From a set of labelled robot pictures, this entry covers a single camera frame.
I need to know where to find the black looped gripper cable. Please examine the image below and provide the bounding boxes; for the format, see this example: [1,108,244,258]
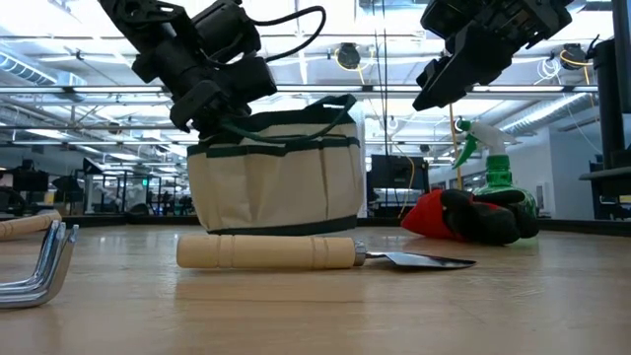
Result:
[248,5,327,64]

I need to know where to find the grey side desk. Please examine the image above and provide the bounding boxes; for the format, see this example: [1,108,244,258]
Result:
[579,166,631,221]

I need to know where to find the red black gardening gloves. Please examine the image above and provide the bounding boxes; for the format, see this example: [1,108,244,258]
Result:
[400,188,541,247]

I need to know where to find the black monitor on stand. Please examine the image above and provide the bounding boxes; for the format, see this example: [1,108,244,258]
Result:
[593,0,631,172]

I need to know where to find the black background workstation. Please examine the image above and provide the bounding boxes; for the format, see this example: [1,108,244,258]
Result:
[0,158,50,218]

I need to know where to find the background robot cell frame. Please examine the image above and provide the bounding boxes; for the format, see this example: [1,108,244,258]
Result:
[51,156,159,216]

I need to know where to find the black aluminium table frame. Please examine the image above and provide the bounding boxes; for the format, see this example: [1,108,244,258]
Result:
[0,212,631,237]

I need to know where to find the wide trowel wooden handle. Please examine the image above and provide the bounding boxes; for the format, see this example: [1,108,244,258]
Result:
[175,233,477,271]

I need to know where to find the green spray bottle white nozzle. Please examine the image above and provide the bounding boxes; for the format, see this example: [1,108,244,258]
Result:
[452,117,538,208]

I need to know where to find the three-tine cultivator wooden handle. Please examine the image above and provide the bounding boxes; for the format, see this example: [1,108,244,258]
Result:
[0,219,80,311]

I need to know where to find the black ceiling cable reel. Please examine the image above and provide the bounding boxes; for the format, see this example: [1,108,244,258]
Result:
[336,41,362,71]
[560,42,589,71]

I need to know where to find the pointed trowel wooden handle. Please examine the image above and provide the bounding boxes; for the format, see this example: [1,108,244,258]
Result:
[0,210,63,243]

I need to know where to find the beige green canvas gardening bag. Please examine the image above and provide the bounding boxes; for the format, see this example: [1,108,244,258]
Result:
[186,93,367,237]

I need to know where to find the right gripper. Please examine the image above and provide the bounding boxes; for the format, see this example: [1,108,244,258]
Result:
[412,0,543,112]

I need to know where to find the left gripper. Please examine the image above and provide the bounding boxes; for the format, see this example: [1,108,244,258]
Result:
[170,2,278,133]

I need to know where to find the black background monitor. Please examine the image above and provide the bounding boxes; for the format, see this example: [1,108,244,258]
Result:
[367,154,430,191]

